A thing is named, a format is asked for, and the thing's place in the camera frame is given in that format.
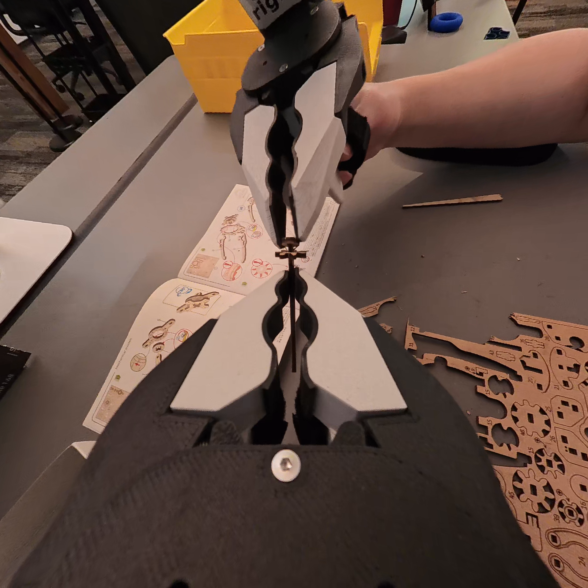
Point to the black office chair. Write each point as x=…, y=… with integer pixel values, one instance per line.
x=82, y=59

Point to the dark blue small object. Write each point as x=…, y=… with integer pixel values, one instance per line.
x=496, y=33

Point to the instruction booklet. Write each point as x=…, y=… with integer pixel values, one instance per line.
x=183, y=321

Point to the long wooden stick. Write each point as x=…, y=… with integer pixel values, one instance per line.
x=452, y=201

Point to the small plywood sheet fragment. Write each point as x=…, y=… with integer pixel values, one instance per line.
x=376, y=307

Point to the white cardboard box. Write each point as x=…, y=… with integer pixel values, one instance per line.
x=41, y=487

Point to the wooden model shaft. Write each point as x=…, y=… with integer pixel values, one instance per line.
x=293, y=321

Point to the large plywood parts sheet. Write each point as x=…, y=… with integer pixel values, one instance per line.
x=503, y=482

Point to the black model kit box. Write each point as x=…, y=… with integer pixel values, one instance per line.
x=11, y=367

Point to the person's right hand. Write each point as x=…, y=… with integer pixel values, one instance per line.
x=383, y=119

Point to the yellow plastic bin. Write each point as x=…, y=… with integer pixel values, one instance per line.
x=216, y=59

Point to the person's right forearm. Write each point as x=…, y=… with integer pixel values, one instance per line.
x=482, y=101

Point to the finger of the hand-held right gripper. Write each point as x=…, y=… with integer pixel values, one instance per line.
x=321, y=115
x=255, y=156

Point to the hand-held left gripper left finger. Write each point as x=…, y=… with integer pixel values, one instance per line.
x=220, y=367

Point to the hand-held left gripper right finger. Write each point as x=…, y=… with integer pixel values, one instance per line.
x=358, y=367

